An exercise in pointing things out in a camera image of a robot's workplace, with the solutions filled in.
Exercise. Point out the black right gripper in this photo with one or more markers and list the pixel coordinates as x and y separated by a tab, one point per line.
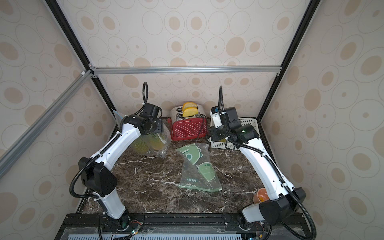
216	133

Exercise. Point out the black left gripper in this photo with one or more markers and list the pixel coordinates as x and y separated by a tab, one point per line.
160	125

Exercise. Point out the green printed zip-top bag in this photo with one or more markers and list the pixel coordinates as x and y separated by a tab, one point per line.
198	172

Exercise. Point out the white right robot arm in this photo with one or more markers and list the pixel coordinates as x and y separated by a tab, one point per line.
284	198

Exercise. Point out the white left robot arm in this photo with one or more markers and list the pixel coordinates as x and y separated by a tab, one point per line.
95	178

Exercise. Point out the red polka-dot toaster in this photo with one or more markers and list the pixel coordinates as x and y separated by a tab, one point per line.
188	128

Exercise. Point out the yellow toast slice front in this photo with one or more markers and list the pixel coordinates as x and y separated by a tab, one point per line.
190	111

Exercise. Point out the yellow toast slice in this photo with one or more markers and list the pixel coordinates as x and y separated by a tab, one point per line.
190	111
189	105

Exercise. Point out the yellow toast slice rear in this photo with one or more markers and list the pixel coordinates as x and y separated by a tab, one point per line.
189	105

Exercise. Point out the white perforated plastic basket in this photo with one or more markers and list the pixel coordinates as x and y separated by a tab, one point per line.
244	121

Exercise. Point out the orange plastic cup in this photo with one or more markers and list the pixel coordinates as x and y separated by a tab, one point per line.
260	196

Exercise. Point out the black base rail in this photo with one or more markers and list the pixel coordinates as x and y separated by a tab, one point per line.
222	226

